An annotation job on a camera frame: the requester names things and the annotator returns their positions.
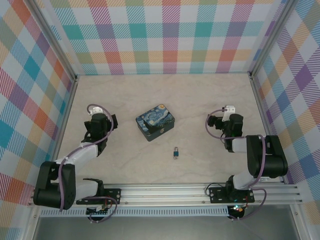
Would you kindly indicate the starry night painted tin box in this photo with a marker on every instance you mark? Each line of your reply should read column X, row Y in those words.
column 153, row 120

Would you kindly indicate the small blue padlock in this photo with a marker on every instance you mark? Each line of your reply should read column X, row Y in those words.
column 175, row 151

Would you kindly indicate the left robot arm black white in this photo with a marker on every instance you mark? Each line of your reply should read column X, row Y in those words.
column 55, row 185

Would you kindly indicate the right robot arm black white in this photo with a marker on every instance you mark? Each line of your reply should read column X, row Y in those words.
column 265, row 160

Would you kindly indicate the grey metal sheet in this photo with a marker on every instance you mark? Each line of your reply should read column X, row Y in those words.
column 162, row 228

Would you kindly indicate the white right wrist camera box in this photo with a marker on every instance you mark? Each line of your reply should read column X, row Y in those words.
column 229, row 111

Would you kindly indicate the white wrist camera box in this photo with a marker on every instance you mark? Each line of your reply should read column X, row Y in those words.
column 229, row 111
column 96, row 110

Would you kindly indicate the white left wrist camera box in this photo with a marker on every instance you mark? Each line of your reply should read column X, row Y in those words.
column 96, row 110

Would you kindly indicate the aluminium left side rail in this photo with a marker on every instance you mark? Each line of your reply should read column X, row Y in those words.
column 63, row 130

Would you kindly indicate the aluminium right side rail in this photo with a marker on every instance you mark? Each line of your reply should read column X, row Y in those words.
column 262, row 107

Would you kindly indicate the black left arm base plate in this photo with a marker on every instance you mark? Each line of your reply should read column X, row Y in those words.
column 113, row 195

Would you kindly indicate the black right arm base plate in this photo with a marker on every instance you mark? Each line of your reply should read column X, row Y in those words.
column 217, row 195

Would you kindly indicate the aluminium mounting rail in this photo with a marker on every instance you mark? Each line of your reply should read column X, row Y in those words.
column 162, row 193

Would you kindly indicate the aluminium right frame post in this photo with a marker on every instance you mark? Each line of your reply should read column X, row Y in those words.
column 271, row 37

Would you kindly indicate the aluminium frame post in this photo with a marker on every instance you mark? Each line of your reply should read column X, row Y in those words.
column 52, row 37
column 271, row 37

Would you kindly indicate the aluminium left frame post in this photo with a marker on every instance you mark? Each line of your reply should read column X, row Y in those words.
column 52, row 37

